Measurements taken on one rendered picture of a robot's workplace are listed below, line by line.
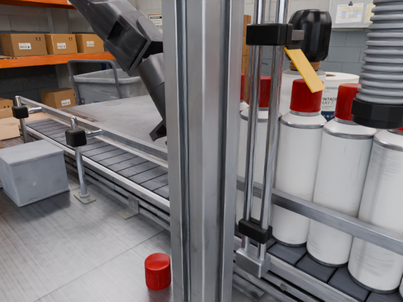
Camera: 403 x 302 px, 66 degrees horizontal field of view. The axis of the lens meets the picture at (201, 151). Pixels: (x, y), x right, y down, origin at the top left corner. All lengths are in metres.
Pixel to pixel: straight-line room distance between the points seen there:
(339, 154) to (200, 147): 0.16
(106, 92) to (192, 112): 2.60
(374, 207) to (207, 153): 0.18
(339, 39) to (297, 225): 4.48
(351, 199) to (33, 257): 0.43
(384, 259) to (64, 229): 0.46
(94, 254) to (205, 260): 0.25
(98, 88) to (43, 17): 2.69
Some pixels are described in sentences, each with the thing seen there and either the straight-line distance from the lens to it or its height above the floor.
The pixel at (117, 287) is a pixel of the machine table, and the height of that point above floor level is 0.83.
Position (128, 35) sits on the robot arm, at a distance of 0.53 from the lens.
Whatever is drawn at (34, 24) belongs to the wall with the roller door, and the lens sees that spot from 5.31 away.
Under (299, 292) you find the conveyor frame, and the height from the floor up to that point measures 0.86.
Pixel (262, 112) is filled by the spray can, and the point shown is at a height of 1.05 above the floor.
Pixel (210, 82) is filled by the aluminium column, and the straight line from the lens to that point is 0.23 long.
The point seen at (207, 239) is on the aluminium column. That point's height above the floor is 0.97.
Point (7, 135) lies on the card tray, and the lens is 1.16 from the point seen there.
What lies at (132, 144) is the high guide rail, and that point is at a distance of 0.55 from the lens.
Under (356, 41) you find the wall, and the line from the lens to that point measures 4.79.
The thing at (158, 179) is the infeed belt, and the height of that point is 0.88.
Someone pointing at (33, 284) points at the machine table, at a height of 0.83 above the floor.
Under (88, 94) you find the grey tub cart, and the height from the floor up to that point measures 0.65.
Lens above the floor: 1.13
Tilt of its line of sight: 20 degrees down
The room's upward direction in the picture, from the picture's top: straight up
